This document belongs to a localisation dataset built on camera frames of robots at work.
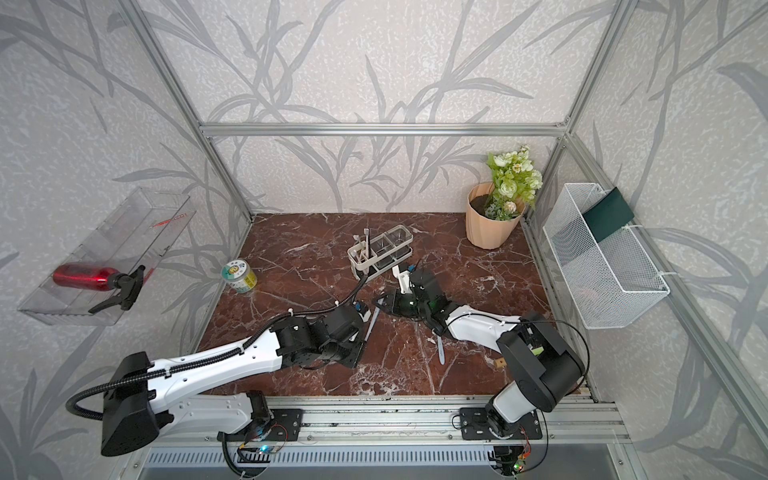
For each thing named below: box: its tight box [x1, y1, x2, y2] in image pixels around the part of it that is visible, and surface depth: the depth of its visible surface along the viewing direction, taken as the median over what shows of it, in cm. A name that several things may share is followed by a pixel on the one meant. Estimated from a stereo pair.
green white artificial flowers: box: [484, 145, 543, 221], surface depth 95 cm
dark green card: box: [582, 187, 635, 243], surface depth 73 cm
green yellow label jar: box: [221, 258, 257, 294], surface depth 97 cm
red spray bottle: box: [53, 263, 146, 313], surface depth 57 cm
